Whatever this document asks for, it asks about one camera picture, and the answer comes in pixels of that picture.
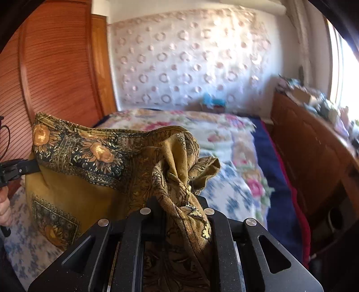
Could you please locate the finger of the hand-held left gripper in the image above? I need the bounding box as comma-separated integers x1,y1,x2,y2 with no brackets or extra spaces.
17,159,40,175

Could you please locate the mustard patterned garment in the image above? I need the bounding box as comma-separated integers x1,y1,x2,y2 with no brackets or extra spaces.
25,112,222,292

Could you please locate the cardboard box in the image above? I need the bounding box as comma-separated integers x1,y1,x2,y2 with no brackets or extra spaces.
292,86,318,105

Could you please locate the wooden cabinet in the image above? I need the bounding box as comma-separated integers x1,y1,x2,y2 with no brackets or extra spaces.
271,91,359,250

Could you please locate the pink floral quilt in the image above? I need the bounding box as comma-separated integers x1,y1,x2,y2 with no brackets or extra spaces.
95,109,277,222

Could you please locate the red blanket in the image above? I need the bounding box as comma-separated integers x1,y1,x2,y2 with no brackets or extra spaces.
289,185,312,270

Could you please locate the window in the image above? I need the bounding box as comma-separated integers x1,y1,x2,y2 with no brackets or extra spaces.
325,17,359,124

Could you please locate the teal toy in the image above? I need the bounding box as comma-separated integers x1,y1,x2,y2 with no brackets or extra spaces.
202,93,226,109

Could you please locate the blue floral bed sheet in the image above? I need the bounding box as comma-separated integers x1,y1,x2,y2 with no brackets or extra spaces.
4,161,270,281

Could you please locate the circle patterned wall curtain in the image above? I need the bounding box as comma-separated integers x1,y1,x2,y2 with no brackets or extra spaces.
108,8,274,113

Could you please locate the grey bin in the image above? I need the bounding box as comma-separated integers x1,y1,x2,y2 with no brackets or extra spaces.
327,206,347,234

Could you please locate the wooden slatted wardrobe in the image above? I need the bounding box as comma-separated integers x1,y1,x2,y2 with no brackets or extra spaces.
0,0,118,197

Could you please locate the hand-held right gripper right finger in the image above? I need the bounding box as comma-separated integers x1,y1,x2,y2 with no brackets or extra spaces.
193,195,324,292

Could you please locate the beige window curtain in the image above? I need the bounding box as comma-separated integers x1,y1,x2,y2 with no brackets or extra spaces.
286,0,312,71

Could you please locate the person's left hand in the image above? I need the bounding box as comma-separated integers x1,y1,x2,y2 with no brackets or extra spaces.
0,191,13,227

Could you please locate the navy blanket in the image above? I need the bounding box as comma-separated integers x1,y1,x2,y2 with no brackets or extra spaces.
250,116,305,267

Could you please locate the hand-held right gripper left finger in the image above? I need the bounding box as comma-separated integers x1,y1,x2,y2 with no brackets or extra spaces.
28,195,169,292

